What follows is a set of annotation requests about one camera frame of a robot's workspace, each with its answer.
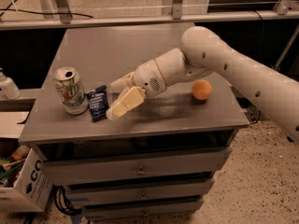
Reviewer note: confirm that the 7up soda can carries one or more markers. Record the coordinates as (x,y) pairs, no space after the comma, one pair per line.
(69,86)

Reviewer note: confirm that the white plastic bottle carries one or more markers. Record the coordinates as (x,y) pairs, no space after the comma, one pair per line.
(8,86)

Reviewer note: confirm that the grey drawer cabinet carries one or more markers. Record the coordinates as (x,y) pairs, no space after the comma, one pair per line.
(158,158)

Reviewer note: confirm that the blue rxbar blueberry wrapper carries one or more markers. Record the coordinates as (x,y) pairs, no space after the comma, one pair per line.
(97,102)

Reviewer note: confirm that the metal frame rail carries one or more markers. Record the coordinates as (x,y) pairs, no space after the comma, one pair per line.
(38,14)

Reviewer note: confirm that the white cardboard box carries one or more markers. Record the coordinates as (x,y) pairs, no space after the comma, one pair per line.
(30,191)

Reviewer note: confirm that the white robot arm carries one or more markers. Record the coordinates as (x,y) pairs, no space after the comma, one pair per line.
(201,53)

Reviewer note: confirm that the orange fruit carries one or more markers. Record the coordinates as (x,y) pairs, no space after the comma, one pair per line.
(201,89)

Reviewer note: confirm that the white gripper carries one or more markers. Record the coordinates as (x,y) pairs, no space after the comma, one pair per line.
(148,76)

